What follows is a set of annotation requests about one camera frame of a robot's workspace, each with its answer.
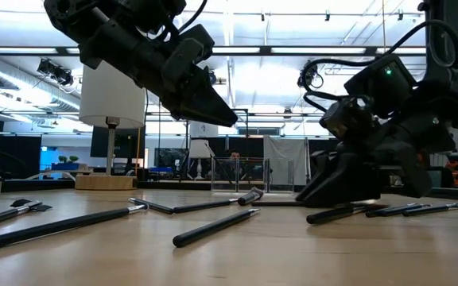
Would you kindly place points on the clear acrylic brush organizer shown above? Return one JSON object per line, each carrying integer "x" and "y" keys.
{"x": 237, "y": 175}

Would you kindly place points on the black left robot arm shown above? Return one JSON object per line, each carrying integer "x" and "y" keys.
{"x": 74, "y": 16}

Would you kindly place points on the white cylinder lamp wooden base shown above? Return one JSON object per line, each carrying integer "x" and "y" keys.
{"x": 109, "y": 99}

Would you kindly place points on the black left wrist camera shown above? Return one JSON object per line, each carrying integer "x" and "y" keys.
{"x": 185, "y": 55}

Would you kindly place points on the white curtain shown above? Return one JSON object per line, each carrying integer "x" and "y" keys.
{"x": 284, "y": 155}

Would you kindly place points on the storage shelf rack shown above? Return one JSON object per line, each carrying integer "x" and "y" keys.
{"x": 457, "y": 175}

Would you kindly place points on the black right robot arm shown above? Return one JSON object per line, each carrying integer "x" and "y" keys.
{"x": 447, "y": 32}

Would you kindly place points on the round black ceiling camera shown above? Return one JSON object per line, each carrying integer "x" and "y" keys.
{"x": 213, "y": 77}

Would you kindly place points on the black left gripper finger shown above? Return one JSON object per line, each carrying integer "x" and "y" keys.
{"x": 201, "y": 107}

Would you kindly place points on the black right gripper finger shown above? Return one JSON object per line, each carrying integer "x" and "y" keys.
{"x": 408, "y": 171}
{"x": 348, "y": 182}

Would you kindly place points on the small white table lamp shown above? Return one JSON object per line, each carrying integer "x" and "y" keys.
{"x": 199, "y": 150}

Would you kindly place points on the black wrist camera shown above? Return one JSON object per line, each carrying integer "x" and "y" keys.
{"x": 185, "y": 55}
{"x": 346, "y": 119}

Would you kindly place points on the blue planter with plants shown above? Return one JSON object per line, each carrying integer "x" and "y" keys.
{"x": 66, "y": 165}

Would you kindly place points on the black silver-ferrule makeup brush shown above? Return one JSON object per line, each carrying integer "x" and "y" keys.
{"x": 421, "y": 206}
{"x": 431, "y": 209}
{"x": 376, "y": 213}

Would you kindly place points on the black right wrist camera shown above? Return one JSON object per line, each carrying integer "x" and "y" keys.
{"x": 346, "y": 119}

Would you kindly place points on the black overhead light bar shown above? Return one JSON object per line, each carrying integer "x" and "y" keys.
{"x": 265, "y": 50}

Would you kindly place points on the black ceiling spotlight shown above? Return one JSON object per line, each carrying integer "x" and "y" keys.
{"x": 56, "y": 71}

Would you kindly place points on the black fan makeup brush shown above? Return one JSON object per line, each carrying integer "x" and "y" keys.
{"x": 328, "y": 215}

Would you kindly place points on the person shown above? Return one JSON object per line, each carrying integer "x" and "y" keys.
{"x": 235, "y": 155}

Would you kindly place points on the long black makeup brush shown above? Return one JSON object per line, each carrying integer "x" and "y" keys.
{"x": 213, "y": 227}
{"x": 58, "y": 226}

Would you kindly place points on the black monitor screen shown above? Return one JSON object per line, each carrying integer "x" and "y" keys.
{"x": 129, "y": 143}

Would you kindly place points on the white sign board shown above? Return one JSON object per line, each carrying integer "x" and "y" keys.
{"x": 203, "y": 130}

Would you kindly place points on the stubby black powder brush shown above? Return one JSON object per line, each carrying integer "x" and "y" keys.
{"x": 249, "y": 197}

